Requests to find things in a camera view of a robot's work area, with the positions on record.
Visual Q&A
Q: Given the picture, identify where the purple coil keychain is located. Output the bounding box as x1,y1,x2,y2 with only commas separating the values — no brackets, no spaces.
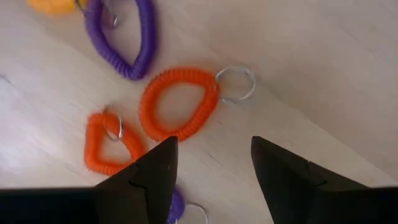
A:
167,185,209,224
73,0,159,82

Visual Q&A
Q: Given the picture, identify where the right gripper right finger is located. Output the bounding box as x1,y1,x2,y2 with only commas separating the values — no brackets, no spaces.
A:
251,136,369,224

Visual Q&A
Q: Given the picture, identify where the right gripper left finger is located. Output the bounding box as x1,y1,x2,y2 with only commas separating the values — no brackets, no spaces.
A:
95,136,179,224

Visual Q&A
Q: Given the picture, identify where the orange coil keychain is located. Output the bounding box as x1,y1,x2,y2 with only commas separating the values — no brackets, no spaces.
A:
138,65,257,143
83,107,147,177

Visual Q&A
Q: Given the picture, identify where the yellow coil keychain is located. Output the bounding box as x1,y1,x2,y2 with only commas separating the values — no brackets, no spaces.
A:
25,0,80,16

